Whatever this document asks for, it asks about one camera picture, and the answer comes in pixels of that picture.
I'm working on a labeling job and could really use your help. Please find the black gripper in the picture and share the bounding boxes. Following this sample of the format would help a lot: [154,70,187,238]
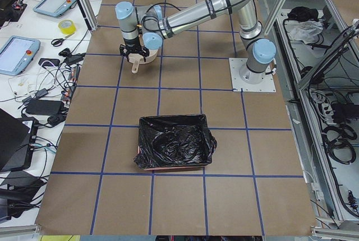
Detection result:
[119,43,148,62]

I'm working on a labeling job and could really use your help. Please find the black handled scissors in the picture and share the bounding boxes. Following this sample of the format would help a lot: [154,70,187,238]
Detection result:
[51,33,73,47]

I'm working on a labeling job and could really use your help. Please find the white crumpled cloth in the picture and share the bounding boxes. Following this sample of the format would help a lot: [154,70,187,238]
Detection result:
[288,21,324,44]

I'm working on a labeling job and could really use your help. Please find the beige plastic dustpan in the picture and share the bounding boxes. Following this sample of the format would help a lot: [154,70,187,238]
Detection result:
[129,50,158,74]

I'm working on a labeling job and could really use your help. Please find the yellow tape roll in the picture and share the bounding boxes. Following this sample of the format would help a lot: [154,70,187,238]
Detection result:
[58,19,76,35]

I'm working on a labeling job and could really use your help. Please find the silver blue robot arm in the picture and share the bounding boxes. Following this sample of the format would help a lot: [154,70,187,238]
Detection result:
[115,0,276,80]

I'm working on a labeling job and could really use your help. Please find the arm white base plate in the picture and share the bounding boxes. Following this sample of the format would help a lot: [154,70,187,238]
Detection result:
[229,58,276,92]

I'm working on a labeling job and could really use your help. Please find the bin with black trash bag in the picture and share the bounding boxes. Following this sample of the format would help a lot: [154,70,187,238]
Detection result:
[134,114,217,170]

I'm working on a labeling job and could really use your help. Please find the lower blue teach pendant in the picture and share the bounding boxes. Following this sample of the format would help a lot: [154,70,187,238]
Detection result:
[1,35,40,76]

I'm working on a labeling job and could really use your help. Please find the black laptop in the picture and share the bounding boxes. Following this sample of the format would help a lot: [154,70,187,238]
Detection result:
[1,110,39,172]

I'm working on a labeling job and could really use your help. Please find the upper blue teach pendant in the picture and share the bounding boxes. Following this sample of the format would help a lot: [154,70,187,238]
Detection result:
[33,0,76,17]

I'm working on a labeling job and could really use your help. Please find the blue teach pendant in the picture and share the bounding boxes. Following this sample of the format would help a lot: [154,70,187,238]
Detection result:
[33,0,76,17]
[1,35,40,76]

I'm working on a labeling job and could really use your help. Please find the black power adapter brick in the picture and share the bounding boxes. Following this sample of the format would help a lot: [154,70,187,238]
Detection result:
[25,100,65,115]

